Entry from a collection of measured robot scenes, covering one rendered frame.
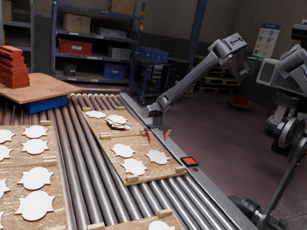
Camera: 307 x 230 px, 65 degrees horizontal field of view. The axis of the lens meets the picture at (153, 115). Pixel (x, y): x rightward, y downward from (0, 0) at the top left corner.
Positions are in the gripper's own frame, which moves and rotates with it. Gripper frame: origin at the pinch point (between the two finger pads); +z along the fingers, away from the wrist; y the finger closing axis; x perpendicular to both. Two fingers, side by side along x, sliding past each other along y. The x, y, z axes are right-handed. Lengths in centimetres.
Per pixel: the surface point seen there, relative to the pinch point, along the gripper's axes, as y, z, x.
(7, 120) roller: 74, -7, -52
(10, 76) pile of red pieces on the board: 71, -32, -72
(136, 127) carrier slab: -1.0, 0.6, -31.4
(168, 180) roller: 4.3, 13.8, 20.2
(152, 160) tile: 7.1, 7.7, 7.8
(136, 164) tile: 17.2, 7.5, 9.8
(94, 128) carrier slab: 26.5, -1.7, -33.7
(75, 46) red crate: -37, -71, -428
